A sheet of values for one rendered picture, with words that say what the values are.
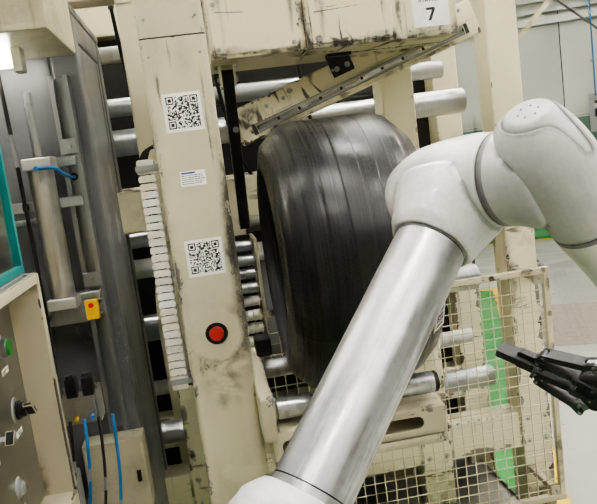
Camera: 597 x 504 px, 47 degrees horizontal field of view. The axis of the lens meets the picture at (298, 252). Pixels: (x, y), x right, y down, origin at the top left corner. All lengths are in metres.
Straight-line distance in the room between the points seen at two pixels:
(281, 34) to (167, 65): 0.38
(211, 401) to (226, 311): 0.19
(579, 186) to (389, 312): 0.27
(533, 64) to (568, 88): 0.60
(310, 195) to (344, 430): 0.54
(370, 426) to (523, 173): 0.36
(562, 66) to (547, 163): 9.92
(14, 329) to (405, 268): 0.64
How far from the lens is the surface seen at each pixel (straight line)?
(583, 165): 0.89
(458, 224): 0.93
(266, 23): 1.70
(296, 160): 1.30
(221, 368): 1.46
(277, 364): 1.68
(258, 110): 1.81
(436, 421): 1.47
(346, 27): 1.72
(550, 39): 10.81
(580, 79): 10.82
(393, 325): 0.87
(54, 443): 1.24
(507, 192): 0.91
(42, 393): 1.22
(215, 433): 1.50
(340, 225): 1.23
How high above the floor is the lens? 1.40
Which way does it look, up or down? 8 degrees down
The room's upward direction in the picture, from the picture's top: 8 degrees counter-clockwise
